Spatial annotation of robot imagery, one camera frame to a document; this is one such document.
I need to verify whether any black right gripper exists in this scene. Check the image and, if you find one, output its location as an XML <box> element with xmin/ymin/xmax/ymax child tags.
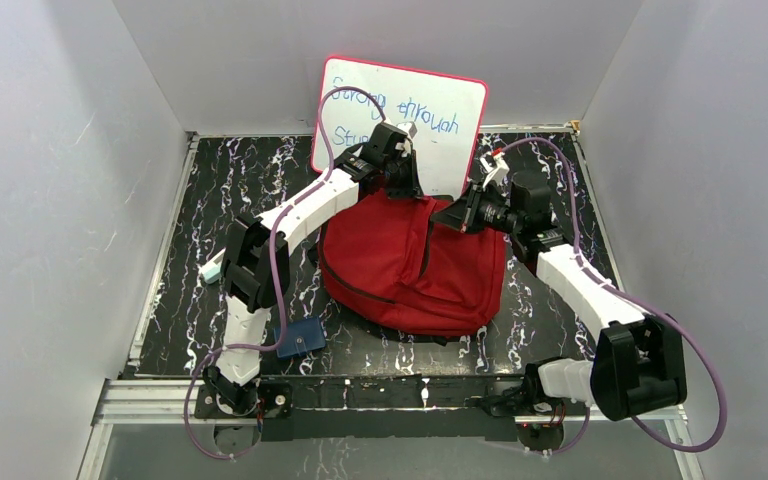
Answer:
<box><xmin>430</xmin><ymin>181</ymin><xmax>522</xmax><ymax>236</ymax></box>

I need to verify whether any red student backpack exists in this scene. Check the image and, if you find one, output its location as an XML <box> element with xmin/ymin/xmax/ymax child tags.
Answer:
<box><xmin>317</xmin><ymin>191</ymin><xmax>507</xmax><ymax>338</ymax></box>

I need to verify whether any dark blue wallet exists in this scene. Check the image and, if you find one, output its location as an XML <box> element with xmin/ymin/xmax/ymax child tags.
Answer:
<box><xmin>276</xmin><ymin>316</ymin><xmax>327</xmax><ymax>359</ymax></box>

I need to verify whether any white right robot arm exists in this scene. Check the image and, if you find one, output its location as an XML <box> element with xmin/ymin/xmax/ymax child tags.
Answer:
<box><xmin>431</xmin><ymin>171</ymin><xmax>687</xmax><ymax>421</ymax></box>

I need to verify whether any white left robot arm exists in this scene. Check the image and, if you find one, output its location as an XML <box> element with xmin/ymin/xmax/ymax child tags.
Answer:
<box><xmin>199</xmin><ymin>120</ymin><xmax>422</xmax><ymax>416</ymax></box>

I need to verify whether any pink framed whiteboard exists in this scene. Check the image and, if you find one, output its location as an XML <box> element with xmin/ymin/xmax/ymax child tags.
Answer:
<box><xmin>310</xmin><ymin>56</ymin><xmax>488</xmax><ymax>197</ymax></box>

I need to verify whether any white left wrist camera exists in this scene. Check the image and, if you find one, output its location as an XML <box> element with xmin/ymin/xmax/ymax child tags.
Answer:
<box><xmin>396</xmin><ymin>121</ymin><xmax>417</xmax><ymax>141</ymax></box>

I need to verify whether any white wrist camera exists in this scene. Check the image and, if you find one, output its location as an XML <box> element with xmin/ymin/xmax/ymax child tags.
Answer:
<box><xmin>396</xmin><ymin>121</ymin><xmax>417</xmax><ymax>141</ymax></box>
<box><xmin>479</xmin><ymin>149</ymin><xmax>509</xmax><ymax>190</ymax></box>

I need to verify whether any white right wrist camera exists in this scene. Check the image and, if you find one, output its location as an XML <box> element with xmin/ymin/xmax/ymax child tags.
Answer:
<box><xmin>479</xmin><ymin>149</ymin><xmax>509</xmax><ymax>190</ymax></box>

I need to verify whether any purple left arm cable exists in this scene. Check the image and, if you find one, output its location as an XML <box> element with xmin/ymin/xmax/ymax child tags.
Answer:
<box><xmin>183</xmin><ymin>86</ymin><xmax>389</xmax><ymax>462</ymax></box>

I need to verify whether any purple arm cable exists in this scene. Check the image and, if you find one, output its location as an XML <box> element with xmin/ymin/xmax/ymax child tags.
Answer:
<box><xmin>499</xmin><ymin>137</ymin><xmax>728</xmax><ymax>458</ymax></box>
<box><xmin>183</xmin><ymin>86</ymin><xmax>389</xmax><ymax>462</ymax></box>

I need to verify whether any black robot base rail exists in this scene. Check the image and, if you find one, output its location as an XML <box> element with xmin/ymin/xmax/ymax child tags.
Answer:
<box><xmin>191</xmin><ymin>374</ymin><xmax>567</xmax><ymax>452</ymax></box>

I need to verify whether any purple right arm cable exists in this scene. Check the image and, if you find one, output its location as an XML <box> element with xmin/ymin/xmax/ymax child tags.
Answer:
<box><xmin>499</xmin><ymin>137</ymin><xmax>728</xmax><ymax>458</ymax></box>

